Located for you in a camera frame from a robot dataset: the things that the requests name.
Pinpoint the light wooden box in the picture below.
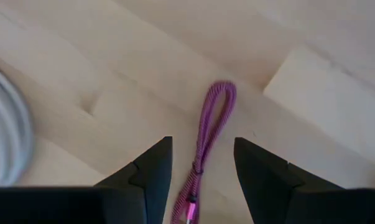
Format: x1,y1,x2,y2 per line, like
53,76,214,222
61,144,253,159
262,45,375,170

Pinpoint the cream white coiled cable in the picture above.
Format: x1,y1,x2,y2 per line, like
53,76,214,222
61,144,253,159
0,63,35,187

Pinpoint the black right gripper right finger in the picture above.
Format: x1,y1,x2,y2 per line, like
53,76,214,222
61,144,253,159
233,137,375,224

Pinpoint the purple braided cable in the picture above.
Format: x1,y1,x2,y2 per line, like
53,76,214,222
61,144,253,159
170,80,238,224

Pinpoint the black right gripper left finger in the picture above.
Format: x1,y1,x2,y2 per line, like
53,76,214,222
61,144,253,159
0,136,174,224

